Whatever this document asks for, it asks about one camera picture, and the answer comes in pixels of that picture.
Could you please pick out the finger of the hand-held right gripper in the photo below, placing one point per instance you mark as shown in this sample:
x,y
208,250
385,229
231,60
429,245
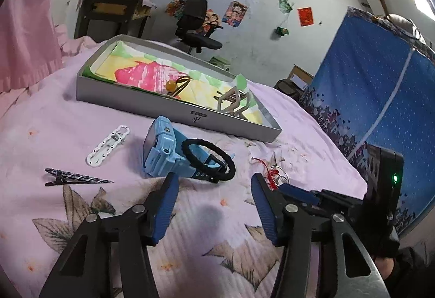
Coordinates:
x,y
299,192

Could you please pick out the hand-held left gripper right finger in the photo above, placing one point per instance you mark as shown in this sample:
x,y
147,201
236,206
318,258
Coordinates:
x,y
265,209

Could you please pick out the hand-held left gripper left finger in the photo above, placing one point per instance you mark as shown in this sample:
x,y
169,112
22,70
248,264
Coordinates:
x,y
166,209

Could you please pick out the blue smartwatch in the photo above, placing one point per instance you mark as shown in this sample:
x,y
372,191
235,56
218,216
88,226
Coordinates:
x,y
159,145

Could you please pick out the grey cardboard box tray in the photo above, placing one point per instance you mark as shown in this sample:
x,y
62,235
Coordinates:
x,y
136,104

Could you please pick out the person's right forearm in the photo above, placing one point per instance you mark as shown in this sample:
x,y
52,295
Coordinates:
x,y
414,270

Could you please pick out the patterned alligator hair clip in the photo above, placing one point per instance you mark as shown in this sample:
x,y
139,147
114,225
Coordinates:
x,y
68,176

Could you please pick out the brown bag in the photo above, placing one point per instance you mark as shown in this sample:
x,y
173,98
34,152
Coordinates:
x,y
285,89

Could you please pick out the blue printed fabric wardrobe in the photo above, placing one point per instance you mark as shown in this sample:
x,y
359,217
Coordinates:
x,y
356,80

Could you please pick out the beige hair claw clip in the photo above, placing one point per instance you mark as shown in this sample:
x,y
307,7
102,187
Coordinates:
x,y
234,97

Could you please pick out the cardboard box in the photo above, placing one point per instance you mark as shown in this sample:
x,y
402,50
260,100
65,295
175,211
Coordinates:
x,y
300,75

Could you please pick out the colourful cartoon printed cloth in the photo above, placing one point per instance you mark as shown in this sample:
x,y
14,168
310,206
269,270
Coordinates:
x,y
142,73

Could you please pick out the pink floral bedspread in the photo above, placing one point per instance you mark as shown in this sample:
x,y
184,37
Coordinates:
x,y
51,114

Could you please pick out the green plastic stool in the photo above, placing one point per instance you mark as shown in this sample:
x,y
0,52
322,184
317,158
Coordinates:
x,y
220,62

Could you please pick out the grey bag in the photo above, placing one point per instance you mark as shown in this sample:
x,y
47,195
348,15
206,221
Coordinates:
x,y
401,26

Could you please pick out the black office chair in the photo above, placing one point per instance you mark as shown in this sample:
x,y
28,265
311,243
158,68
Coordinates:
x,y
195,5

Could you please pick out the dark wooden desk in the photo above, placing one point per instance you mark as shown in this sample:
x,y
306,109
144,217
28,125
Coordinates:
x,y
102,7

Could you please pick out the pink curtain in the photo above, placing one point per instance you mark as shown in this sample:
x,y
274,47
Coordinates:
x,y
27,29

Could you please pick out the green hanging wall ornament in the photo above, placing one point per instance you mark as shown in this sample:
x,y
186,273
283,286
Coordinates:
x,y
282,31

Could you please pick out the red paper wall card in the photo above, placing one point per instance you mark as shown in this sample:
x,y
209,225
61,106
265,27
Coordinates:
x,y
305,16

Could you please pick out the green wall photos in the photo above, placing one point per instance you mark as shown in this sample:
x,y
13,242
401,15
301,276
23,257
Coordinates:
x,y
285,4

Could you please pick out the cartoon character wall poster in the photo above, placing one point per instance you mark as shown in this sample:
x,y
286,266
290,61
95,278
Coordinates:
x,y
234,12

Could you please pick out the cartoon faces wall poster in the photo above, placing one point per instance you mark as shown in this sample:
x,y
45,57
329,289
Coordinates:
x,y
212,19

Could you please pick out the colourful wall poster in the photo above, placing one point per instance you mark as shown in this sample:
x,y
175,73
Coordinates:
x,y
175,7

